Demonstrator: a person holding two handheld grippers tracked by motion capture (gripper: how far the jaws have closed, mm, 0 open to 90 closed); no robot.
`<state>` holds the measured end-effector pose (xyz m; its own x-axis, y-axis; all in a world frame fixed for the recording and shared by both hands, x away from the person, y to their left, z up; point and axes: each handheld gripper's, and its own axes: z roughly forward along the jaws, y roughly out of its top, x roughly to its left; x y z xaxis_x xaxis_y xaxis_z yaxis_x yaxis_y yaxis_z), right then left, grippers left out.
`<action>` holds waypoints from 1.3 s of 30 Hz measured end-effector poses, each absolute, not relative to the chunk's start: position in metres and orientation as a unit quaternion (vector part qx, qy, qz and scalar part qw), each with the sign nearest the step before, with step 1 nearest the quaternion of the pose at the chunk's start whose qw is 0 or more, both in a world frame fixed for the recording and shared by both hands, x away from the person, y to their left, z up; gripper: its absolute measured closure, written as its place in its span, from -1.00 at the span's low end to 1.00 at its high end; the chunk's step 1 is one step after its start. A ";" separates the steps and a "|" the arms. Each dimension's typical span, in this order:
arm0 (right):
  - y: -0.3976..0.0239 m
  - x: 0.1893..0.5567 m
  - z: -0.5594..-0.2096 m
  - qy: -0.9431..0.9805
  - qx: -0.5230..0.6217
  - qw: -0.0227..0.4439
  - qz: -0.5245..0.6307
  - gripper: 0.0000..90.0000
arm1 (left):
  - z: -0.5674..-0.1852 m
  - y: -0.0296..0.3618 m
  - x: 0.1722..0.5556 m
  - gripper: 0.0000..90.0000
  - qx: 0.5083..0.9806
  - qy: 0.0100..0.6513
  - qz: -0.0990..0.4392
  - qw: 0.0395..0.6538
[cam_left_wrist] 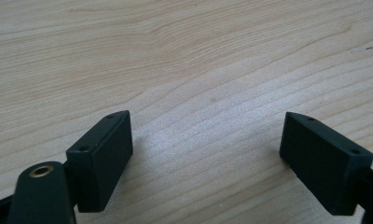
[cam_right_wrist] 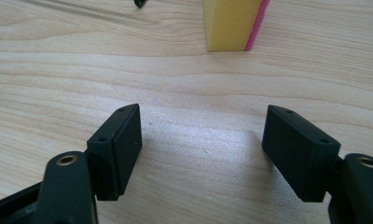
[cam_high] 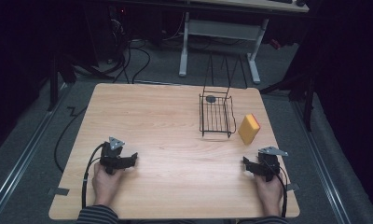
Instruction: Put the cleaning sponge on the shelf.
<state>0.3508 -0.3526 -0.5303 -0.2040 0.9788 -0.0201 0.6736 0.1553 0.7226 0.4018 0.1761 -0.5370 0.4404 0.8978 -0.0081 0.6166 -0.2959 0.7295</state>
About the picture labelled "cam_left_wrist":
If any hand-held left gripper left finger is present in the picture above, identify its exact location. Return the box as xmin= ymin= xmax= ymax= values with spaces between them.
xmin=65 ymin=109 xmax=134 ymax=214

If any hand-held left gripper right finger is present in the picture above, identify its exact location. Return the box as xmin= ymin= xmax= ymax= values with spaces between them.
xmin=279 ymin=111 xmax=373 ymax=217

